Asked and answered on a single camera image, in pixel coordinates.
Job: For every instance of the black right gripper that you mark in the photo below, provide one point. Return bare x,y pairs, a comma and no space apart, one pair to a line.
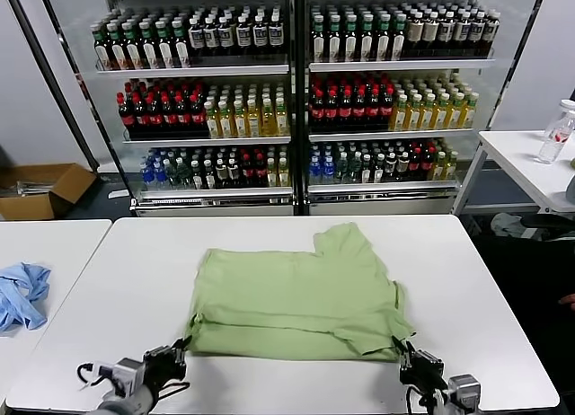
422,370

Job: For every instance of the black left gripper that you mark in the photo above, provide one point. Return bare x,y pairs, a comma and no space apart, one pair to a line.
159,365

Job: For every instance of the light green t-shirt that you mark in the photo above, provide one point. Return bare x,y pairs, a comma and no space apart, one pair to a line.
292,298

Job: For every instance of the bystander hand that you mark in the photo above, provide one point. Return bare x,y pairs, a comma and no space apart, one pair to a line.
569,300

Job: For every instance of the black left wrist plug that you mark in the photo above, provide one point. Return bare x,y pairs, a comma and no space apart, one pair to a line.
102,370

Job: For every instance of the grey crumpled cloth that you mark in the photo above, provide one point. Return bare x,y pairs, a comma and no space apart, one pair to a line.
505,224

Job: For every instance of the white floor plate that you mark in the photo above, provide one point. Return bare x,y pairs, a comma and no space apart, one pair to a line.
117,193

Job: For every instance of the crumpled light blue cloth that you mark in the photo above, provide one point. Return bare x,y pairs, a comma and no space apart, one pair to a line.
22,298

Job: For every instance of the green-tinted clear bottle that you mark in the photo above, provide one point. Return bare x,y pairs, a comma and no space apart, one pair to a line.
185,177
173,176
355,170
343,170

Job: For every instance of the small green-capped dark bottle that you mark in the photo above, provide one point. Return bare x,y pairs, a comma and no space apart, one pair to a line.
197,177
380,171
209,177
367,171

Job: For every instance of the blue-labelled water bottle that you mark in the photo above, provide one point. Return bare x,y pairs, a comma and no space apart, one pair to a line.
160,174
329,172
315,172
146,174

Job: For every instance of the small beige-labelled dark bottle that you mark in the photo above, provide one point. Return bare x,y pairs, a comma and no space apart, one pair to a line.
234,174
222,174
391,168
404,168

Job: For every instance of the small red-capped cola bottle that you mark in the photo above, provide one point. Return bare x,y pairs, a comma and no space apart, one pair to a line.
429,167
260,174
248,174
416,168

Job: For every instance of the small yellow juice bottle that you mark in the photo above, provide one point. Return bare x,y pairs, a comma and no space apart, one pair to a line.
453,168
440,169
284,175
272,176

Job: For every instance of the black chair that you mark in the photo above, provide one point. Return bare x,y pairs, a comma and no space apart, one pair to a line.
548,224

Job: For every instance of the open cardboard box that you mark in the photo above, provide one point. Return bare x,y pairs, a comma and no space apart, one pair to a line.
67,181

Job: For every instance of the metal rods bundle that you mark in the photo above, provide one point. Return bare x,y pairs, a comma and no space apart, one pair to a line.
31,188

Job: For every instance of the white side table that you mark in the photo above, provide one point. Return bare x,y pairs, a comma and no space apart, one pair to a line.
512,150

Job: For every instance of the clear plastic water bottle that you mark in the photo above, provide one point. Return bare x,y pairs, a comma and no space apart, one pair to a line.
554,136

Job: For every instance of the left drinks shelf unit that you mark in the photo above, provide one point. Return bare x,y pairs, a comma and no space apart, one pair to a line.
193,69

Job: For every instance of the drinks shelf unit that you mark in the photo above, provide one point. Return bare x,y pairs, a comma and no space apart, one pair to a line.
395,65
193,69

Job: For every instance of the right drinks shelf unit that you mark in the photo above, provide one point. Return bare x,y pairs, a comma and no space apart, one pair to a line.
395,65

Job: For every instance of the green-capped dark tea bottle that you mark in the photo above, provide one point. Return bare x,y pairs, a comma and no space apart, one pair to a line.
319,42
182,50
118,51
335,42
165,51
351,42
399,42
102,51
383,42
133,51
367,42
149,51

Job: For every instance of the black slanted pole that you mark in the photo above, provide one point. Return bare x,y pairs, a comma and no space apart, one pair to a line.
52,76

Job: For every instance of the white-labelled dark drink bottle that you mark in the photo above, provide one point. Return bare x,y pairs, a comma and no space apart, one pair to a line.
276,35
243,37
226,37
196,38
211,37
260,36

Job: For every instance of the beige-labelled dark drink bottle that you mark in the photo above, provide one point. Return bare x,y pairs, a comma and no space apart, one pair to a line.
415,31
478,30
430,31
493,29
462,31
447,31

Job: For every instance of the silver left wrist camera block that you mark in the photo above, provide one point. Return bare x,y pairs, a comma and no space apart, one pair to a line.
128,374

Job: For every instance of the silver wrist camera block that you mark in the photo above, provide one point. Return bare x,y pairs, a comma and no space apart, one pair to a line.
465,388
128,374

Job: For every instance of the silver right wrist camera block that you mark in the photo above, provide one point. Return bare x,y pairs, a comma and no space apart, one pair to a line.
465,388

